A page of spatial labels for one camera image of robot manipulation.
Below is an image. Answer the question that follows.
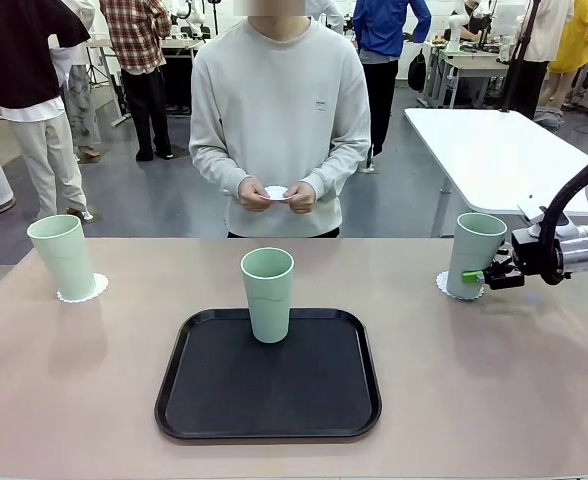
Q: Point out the black stand pole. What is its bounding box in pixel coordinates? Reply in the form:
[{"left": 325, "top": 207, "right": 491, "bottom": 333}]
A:
[{"left": 497, "top": 0, "right": 545, "bottom": 114}]

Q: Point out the white background desk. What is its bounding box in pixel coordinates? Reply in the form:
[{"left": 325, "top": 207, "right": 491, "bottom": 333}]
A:
[{"left": 86, "top": 35, "right": 205, "bottom": 126}]

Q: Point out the white height-adjustable table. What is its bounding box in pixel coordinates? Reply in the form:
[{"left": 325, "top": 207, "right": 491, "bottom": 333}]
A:
[{"left": 403, "top": 106, "right": 588, "bottom": 239}]

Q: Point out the person in white shirt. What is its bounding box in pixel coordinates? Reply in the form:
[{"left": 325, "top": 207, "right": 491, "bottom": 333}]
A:
[{"left": 307, "top": 0, "right": 346, "bottom": 34}]

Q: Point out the person in black shirt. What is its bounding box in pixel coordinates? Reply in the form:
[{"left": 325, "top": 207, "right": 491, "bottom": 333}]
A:
[{"left": 0, "top": 0, "right": 95, "bottom": 221}]

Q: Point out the person in blue jacket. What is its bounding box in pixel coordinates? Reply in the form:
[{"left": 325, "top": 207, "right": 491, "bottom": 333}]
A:
[{"left": 351, "top": 0, "right": 433, "bottom": 157}]

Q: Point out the person's left hand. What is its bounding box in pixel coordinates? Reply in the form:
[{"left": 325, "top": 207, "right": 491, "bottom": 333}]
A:
[{"left": 288, "top": 182, "right": 319, "bottom": 215}]

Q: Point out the person in grey patterned trousers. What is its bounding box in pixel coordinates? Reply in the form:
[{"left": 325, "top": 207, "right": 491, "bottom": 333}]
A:
[{"left": 48, "top": 0, "right": 104, "bottom": 161}]

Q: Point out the pale green plastic cup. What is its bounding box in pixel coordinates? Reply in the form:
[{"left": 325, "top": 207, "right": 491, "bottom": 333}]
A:
[
  {"left": 239, "top": 246, "right": 295, "bottom": 344},
  {"left": 26, "top": 213, "right": 98, "bottom": 301},
  {"left": 446, "top": 211, "right": 509, "bottom": 299}
]

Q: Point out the person's left forearm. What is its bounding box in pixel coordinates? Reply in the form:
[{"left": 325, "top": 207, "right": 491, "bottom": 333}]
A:
[{"left": 309, "top": 142, "right": 373, "bottom": 201}]

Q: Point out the person in red plaid shirt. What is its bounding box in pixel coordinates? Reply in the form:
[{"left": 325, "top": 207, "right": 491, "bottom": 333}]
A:
[{"left": 98, "top": 0, "right": 175, "bottom": 162}]

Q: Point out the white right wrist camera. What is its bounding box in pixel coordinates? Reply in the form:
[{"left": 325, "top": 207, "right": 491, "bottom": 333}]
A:
[{"left": 516, "top": 202, "right": 578, "bottom": 240}]

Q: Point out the person in yellow coat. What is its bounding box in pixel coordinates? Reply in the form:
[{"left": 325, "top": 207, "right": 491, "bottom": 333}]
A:
[{"left": 537, "top": 0, "right": 588, "bottom": 109}]

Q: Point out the grey cloth bundle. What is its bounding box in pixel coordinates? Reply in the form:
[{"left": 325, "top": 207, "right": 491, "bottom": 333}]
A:
[{"left": 533, "top": 106, "right": 566, "bottom": 132}]

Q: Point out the person's right hand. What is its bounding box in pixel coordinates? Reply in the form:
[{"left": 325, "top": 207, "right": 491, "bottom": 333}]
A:
[{"left": 237, "top": 177, "right": 271, "bottom": 213}]

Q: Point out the black plastic serving tray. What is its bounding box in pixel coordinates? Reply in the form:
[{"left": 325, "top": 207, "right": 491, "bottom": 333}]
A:
[{"left": 153, "top": 306, "right": 383, "bottom": 441}]

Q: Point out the person in beige sweatshirt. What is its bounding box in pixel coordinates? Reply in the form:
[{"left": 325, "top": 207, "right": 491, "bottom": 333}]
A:
[{"left": 188, "top": 0, "right": 374, "bottom": 239}]

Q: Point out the grey metal workbench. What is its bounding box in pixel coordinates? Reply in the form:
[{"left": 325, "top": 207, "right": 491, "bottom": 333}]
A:
[{"left": 423, "top": 39, "right": 513, "bottom": 109}]

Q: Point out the person in cream top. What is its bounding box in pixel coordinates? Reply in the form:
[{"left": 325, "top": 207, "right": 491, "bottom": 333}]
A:
[{"left": 503, "top": 0, "right": 576, "bottom": 120}]

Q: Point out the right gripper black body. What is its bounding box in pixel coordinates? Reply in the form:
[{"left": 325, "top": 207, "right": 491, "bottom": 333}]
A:
[{"left": 510, "top": 227, "right": 545, "bottom": 278}]

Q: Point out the black backpack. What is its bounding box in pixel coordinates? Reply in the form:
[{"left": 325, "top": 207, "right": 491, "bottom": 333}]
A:
[{"left": 406, "top": 48, "right": 428, "bottom": 92}]

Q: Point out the person's right forearm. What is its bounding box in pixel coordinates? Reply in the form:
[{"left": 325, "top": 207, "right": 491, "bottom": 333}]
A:
[{"left": 189, "top": 142, "right": 255, "bottom": 197}]

